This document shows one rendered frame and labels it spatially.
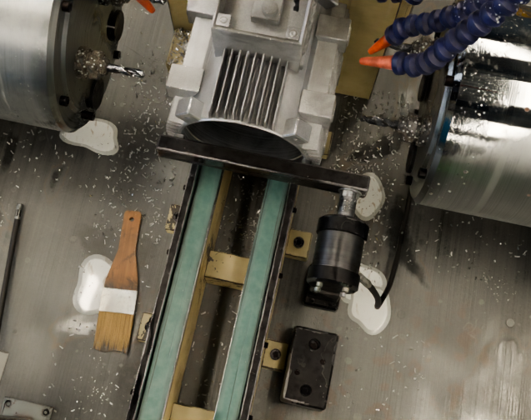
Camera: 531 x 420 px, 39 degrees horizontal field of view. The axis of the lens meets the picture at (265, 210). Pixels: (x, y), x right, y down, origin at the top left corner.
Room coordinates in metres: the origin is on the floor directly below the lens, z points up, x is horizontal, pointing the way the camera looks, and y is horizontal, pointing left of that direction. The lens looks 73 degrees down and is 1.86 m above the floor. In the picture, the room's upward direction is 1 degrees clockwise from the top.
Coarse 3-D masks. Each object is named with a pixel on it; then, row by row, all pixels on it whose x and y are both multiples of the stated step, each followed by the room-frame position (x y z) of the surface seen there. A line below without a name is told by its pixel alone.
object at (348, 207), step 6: (348, 192) 0.27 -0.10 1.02; (342, 198) 0.27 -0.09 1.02; (348, 198) 0.27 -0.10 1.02; (354, 198) 0.27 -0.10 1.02; (342, 204) 0.26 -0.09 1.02; (348, 204) 0.26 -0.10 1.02; (354, 204) 0.26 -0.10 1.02; (342, 210) 0.25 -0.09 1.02; (348, 210) 0.25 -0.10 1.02; (354, 210) 0.25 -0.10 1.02
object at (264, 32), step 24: (240, 0) 0.47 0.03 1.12; (264, 0) 0.46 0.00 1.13; (288, 0) 0.47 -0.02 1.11; (312, 0) 0.45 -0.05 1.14; (216, 24) 0.42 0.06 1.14; (240, 24) 0.44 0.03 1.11; (264, 24) 0.44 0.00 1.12; (288, 24) 0.44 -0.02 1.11; (312, 24) 0.45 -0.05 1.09; (216, 48) 0.42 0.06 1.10; (240, 48) 0.41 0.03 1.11; (264, 48) 0.40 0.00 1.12; (288, 48) 0.40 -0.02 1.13
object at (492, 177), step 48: (480, 48) 0.39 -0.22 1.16; (528, 48) 0.39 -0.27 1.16; (432, 96) 0.39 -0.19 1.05; (480, 96) 0.34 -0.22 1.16; (528, 96) 0.34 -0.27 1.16; (432, 144) 0.31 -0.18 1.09; (480, 144) 0.29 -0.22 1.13; (528, 144) 0.29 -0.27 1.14; (432, 192) 0.26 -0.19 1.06; (480, 192) 0.26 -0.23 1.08; (528, 192) 0.25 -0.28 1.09
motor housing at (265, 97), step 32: (192, 32) 0.46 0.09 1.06; (192, 64) 0.41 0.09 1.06; (224, 64) 0.40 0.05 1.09; (256, 64) 0.40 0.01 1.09; (320, 64) 0.42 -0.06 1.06; (224, 96) 0.36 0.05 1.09; (256, 96) 0.36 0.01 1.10; (288, 96) 0.37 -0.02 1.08; (192, 128) 0.36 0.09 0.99; (224, 128) 0.38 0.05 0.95; (256, 128) 0.39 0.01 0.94; (320, 128) 0.34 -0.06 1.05; (320, 160) 0.32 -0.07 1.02
